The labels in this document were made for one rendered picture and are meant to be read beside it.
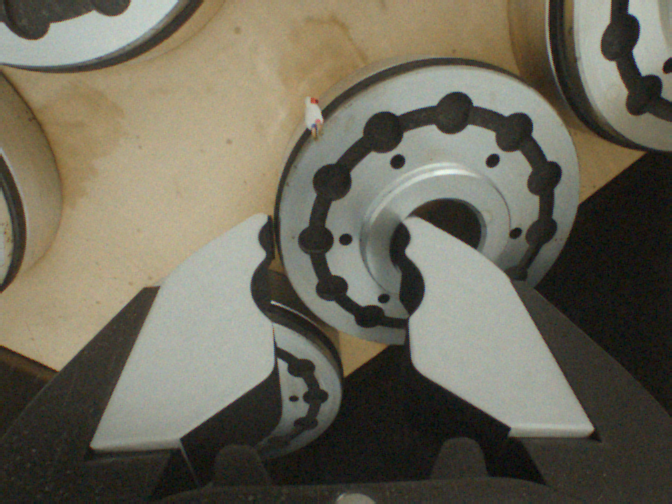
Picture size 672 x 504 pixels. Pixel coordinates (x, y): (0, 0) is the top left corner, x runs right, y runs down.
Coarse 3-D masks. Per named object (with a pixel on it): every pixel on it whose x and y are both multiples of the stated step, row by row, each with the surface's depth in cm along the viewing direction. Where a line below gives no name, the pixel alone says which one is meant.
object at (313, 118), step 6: (306, 102) 10; (312, 102) 11; (306, 108) 9; (312, 108) 9; (318, 108) 9; (306, 114) 9; (312, 114) 8; (318, 114) 8; (306, 120) 8; (312, 120) 8; (318, 120) 8; (312, 126) 8; (318, 126) 8; (312, 132) 8
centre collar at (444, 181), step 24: (432, 168) 10; (456, 168) 10; (384, 192) 11; (408, 192) 10; (432, 192) 10; (456, 192) 10; (480, 192) 10; (384, 216) 11; (480, 216) 11; (504, 216) 11; (360, 240) 11; (384, 240) 11; (480, 240) 11; (504, 240) 11; (384, 264) 11; (384, 288) 12
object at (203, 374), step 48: (240, 240) 10; (192, 288) 8; (240, 288) 8; (144, 336) 7; (192, 336) 7; (240, 336) 7; (144, 384) 6; (192, 384) 6; (240, 384) 6; (96, 432) 5; (144, 432) 5; (192, 432) 5; (240, 432) 6
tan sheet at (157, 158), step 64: (256, 0) 10; (320, 0) 11; (384, 0) 11; (448, 0) 11; (128, 64) 11; (192, 64) 11; (256, 64) 11; (320, 64) 12; (512, 64) 12; (64, 128) 12; (128, 128) 12; (192, 128) 12; (256, 128) 12; (64, 192) 13; (128, 192) 13; (192, 192) 13; (256, 192) 14; (64, 256) 14; (128, 256) 15; (0, 320) 16; (64, 320) 16
